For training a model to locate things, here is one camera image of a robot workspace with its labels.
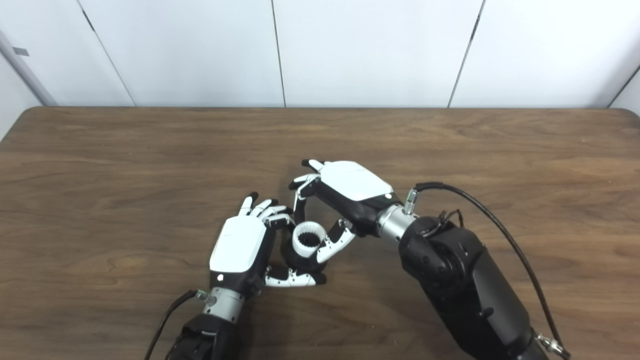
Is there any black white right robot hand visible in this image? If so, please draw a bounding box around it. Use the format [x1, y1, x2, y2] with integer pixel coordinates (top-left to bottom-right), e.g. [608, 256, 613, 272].
[288, 159, 403, 264]

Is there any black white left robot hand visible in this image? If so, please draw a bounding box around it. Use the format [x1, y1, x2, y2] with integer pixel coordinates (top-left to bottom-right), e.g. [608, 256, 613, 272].
[209, 192, 327, 301]

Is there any round black part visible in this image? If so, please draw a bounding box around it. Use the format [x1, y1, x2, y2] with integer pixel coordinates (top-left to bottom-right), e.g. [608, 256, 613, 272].
[281, 235, 321, 274]

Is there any white ring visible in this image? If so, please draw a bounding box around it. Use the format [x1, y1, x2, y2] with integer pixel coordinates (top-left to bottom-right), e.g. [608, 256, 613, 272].
[292, 221, 325, 258]

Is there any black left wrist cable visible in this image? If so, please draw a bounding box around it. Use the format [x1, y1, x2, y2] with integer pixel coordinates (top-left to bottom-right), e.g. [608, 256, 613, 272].
[144, 289, 211, 360]

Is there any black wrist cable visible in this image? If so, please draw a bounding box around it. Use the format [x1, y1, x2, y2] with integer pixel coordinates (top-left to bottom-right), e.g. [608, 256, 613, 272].
[144, 289, 211, 360]
[404, 182, 571, 360]

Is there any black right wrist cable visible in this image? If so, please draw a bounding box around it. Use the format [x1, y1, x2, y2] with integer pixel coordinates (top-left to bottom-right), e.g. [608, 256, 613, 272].
[404, 182, 571, 360]

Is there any grey wall corner post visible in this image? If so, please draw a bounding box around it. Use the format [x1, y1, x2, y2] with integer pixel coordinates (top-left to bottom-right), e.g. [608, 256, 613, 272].
[0, 30, 58, 107]

